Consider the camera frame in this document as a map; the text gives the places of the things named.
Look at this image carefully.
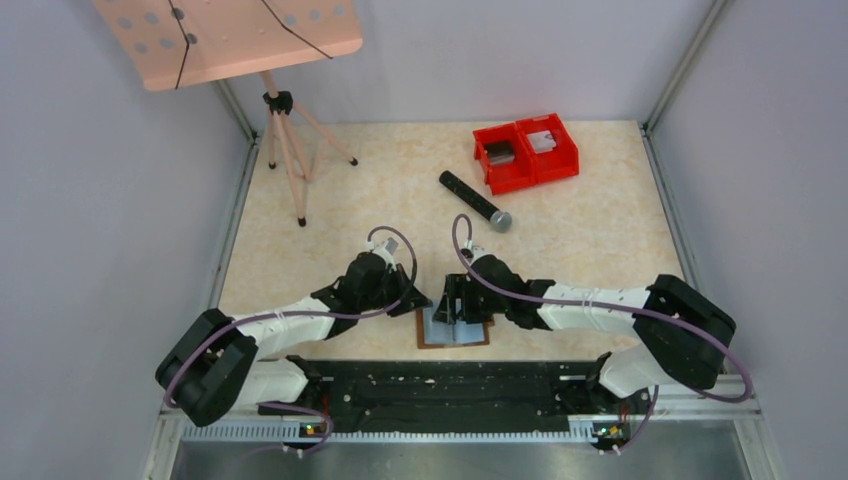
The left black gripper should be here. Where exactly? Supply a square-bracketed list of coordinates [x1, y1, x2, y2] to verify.
[359, 262, 432, 317]

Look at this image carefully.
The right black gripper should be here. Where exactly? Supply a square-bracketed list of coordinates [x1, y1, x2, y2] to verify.
[434, 272, 509, 323]

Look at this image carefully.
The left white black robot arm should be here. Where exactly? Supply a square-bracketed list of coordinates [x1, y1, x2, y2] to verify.
[154, 252, 432, 427]

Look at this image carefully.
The black handheld microphone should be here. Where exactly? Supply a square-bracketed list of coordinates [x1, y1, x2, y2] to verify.
[438, 170, 513, 233]

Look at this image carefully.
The purple cable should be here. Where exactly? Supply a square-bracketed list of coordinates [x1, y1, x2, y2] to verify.
[451, 213, 755, 455]
[162, 225, 419, 455]

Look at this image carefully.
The brown leather card holder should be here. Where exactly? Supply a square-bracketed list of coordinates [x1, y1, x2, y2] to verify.
[415, 307, 494, 350]

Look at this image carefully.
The right red plastic bin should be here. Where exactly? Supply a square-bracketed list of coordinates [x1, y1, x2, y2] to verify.
[516, 113, 580, 185]

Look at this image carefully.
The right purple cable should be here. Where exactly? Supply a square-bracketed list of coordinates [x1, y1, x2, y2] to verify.
[451, 213, 755, 455]

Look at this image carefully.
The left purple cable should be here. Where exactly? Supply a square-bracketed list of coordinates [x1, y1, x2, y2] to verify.
[162, 225, 419, 455]

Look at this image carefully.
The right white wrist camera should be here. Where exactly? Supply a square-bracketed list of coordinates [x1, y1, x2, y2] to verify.
[460, 244, 490, 265]

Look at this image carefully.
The pink music stand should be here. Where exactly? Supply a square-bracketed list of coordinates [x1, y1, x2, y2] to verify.
[93, 0, 364, 226]

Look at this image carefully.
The red plastic bin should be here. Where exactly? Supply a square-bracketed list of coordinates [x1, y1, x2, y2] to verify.
[516, 113, 580, 185]
[473, 123, 535, 195]

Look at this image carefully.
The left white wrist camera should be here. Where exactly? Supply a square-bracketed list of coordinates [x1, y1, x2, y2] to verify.
[371, 237, 399, 265]

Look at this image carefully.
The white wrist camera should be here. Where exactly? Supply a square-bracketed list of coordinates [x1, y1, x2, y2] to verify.
[460, 244, 490, 265]
[371, 237, 399, 265]

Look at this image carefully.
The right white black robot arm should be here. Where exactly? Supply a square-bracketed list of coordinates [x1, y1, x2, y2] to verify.
[459, 247, 736, 412]

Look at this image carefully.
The left red plastic bin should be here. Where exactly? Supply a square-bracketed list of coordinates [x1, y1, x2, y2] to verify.
[473, 123, 535, 195]

